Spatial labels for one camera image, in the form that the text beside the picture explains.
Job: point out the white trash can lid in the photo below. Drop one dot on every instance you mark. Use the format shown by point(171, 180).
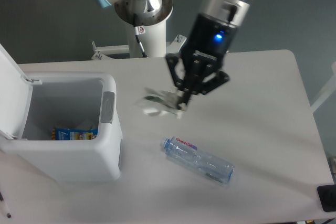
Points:
point(16, 95)

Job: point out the white paper wrapper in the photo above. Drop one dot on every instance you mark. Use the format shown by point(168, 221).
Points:
point(161, 102)

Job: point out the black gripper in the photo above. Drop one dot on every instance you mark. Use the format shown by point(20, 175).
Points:
point(202, 57)

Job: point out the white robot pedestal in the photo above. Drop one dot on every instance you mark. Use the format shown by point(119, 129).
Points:
point(145, 23)

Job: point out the black device at table edge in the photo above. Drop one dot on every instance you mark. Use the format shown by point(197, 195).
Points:
point(326, 195)

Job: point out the white plastic trash can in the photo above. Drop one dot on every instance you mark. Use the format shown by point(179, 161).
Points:
point(64, 123)

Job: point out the white furniture at right edge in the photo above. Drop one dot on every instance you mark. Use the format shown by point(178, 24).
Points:
point(325, 92)

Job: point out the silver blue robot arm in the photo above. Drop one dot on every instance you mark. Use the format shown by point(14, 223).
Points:
point(232, 12)

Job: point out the blue snack wrapper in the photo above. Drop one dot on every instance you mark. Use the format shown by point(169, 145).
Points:
point(66, 134)

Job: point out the black white pen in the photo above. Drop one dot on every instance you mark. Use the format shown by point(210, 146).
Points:
point(4, 207)

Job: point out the clear plastic water bottle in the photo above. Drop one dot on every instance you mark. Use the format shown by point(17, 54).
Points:
point(193, 158)

